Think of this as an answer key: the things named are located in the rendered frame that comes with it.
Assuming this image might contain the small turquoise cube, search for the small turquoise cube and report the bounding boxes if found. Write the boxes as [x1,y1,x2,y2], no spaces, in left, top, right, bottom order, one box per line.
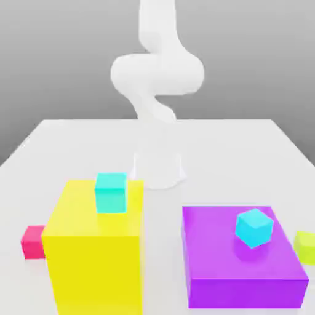
[94,172,128,214]

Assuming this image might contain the large purple box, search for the large purple box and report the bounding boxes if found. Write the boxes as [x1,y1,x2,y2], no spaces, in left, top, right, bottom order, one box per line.
[181,205,310,309]

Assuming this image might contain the small cyan cube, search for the small cyan cube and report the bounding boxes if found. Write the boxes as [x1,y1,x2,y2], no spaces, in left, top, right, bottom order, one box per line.
[234,208,274,249]

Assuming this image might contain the large yellow box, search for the large yellow box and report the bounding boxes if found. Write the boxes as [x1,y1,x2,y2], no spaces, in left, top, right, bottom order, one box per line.
[41,178,145,315]

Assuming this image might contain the small lime cube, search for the small lime cube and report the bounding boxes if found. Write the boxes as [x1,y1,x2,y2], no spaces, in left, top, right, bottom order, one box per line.
[293,231,315,266]

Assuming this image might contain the small pink-red cube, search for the small pink-red cube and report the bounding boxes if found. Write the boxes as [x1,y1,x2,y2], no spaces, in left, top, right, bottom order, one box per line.
[20,225,47,260]

